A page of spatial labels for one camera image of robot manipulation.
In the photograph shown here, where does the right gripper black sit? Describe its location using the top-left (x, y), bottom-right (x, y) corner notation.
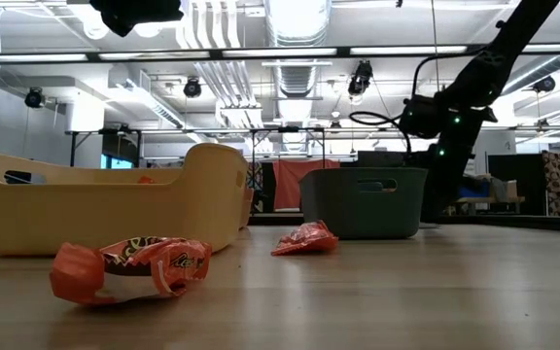
top-left (398, 93), bottom-right (498, 225)

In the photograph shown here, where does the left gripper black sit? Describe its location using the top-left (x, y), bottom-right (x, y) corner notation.
top-left (88, 0), bottom-right (186, 38)

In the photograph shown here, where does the black ceiling beam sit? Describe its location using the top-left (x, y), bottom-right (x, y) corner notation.
top-left (0, 44), bottom-right (560, 67)

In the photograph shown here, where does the teal plastic basket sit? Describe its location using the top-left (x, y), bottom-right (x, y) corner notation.
top-left (298, 166), bottom-right (429, 241)

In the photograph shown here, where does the black ceiling spotlight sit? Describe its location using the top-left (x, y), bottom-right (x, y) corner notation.
top-left (23, 86), bottom-right (47, 110)
top-left (182, 76), bottom-right (203, 100)
top-left (531, 75), bottom-right (557, 94)
top-left (346, 59), bottom-right (374, 97)

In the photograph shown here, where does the red hanging cloth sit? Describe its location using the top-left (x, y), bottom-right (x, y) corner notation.
top-left (272, 158), bottom-right (342, 211)

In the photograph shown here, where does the lit computer monitor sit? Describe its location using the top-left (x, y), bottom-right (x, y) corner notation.
top-left (99, 153), bottom-right (138, 170)

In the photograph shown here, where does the orange plastic basket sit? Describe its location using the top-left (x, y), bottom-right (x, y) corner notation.
top-left (237, 186), bottom-right (256, 230)

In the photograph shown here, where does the yellow plastic basket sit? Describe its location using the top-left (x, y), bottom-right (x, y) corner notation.
top-left (0, 142), bottom-right (251, 258)

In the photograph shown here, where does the black aluminium table frame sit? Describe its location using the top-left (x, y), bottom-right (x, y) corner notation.
top-left (0, 212), bottom-right (560, 237)

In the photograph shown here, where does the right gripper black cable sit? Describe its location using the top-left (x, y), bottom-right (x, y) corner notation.
top-left (348, 110), bottom-right (413, 158)

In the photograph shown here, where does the silver round air duct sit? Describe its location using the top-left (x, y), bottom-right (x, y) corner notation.
top-left (264, 0), bottom-right (333, 98)

